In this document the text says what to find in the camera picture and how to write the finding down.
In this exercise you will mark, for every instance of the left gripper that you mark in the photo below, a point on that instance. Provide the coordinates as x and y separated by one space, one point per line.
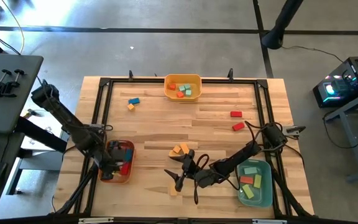
110 158

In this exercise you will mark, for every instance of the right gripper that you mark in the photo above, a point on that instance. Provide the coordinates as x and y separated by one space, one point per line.
191 169

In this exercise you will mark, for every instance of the medium yellow block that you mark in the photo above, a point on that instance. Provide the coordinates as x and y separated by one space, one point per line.
171 153

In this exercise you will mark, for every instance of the large green block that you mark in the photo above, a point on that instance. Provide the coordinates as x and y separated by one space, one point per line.
117 173

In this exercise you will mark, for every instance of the small yellow block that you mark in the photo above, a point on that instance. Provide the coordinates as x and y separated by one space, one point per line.
130 107
177 149

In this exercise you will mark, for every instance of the large red block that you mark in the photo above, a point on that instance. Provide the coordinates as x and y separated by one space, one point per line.
125 168

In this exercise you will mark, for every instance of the large blue block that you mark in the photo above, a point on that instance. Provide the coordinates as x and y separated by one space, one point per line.
128 155

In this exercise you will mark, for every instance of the medium orange-yellow block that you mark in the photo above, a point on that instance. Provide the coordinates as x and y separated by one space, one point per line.
184 148

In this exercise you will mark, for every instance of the large yellow block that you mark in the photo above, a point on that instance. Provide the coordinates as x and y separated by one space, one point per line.
173 190

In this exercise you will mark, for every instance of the medium blue block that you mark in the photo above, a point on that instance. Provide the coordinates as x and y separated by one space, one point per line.
134 101

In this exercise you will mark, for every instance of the medium orange-red block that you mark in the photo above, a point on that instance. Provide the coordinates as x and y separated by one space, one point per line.
246 180

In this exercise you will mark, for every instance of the medium red block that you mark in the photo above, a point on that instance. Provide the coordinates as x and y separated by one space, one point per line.
238 126
236 114

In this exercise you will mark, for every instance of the teal rectangular block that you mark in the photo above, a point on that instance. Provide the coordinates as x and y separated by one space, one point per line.
250 170

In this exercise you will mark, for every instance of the small orange-red block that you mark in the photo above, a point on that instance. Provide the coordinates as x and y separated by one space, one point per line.
180 94
172 86

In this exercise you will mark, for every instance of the medium green block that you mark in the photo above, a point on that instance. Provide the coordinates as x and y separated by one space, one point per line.
248 191
257 181

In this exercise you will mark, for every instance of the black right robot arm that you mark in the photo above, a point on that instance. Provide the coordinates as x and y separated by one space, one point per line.
238 157

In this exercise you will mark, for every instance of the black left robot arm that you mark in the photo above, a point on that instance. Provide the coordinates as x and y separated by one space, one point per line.
70 124

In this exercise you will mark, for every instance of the orange plastic bin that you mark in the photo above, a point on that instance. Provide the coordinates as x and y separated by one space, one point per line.
123 180

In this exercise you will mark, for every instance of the black desk crossbar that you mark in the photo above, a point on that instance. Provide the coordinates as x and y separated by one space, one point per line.
42 135

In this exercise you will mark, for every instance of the small teal block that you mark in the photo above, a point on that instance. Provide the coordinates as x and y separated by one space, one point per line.
187 86
182 88
188 92

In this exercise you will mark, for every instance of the yellow plastic bin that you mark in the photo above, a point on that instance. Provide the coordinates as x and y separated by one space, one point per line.
196 79

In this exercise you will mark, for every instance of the teal plastic bin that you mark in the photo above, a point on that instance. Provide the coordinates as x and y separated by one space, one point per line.
264 199

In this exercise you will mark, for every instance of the dark grey desk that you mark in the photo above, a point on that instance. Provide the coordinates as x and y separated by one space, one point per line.
8 109

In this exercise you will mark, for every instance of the black stand pole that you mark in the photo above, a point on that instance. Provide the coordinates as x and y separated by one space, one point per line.
278 28

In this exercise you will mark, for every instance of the grey metal desk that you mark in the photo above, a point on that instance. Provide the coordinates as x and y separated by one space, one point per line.
350 146

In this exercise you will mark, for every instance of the black computer tower with lights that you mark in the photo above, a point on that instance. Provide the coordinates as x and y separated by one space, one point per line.
353 77

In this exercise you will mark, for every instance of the black diagonal frame strut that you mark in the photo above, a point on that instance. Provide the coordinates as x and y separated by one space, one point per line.
87 180
283 184

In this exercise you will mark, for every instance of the white edge bracket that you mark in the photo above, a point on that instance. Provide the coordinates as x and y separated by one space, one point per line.
95 221
269 221

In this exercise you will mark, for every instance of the grey desk base plate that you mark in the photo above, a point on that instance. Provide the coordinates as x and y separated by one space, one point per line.
42 160

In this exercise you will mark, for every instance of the black aluminium table frame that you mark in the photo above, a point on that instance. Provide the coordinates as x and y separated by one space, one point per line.
135 80

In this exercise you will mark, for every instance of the black frame post clamp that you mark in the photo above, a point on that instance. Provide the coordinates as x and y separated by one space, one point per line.
230 74
130 76

